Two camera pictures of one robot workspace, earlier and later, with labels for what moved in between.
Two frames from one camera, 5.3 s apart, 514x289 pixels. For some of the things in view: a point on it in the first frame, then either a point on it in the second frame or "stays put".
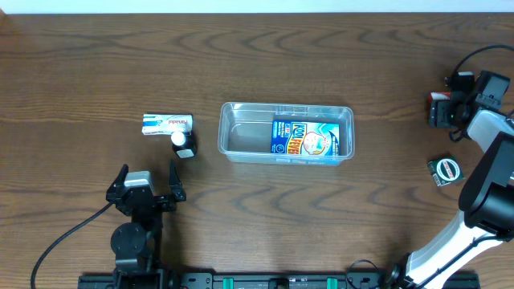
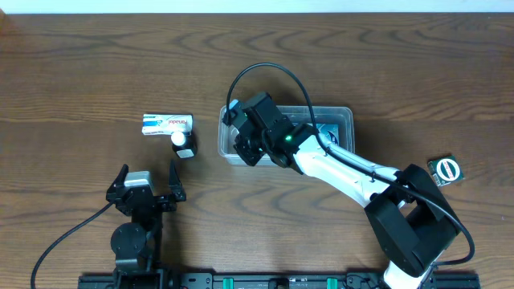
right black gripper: (438, 114) to (246, 148)
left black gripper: (161, 201) stays put
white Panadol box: (166, 124) stays put
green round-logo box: (446, 170) stays put
